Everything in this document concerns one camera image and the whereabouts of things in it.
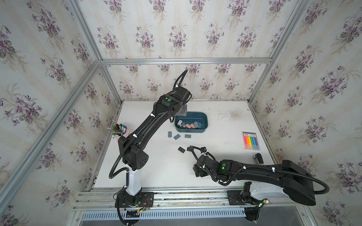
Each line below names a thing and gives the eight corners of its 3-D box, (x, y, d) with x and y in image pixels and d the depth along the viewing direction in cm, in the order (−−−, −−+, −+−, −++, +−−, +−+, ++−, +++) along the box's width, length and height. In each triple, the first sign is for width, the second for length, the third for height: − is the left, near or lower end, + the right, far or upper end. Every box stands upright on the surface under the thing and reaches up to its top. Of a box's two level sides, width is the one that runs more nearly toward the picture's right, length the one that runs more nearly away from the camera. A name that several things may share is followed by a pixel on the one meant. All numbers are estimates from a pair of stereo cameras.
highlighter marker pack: (244, 149, 94) (245, 148, 93) (241, 132, 103) (242, 131, 102) (259, 151, 94) (260, 149, 92) (254, 133, 103) (256, 132, 101)
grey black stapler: (255, 166, 87) (259, 163, 83) (251, 156, 91) (255, 152, 87) (260, 166, 87) (264, 163, 83) (256, 156, 92) (260, 152, 87)
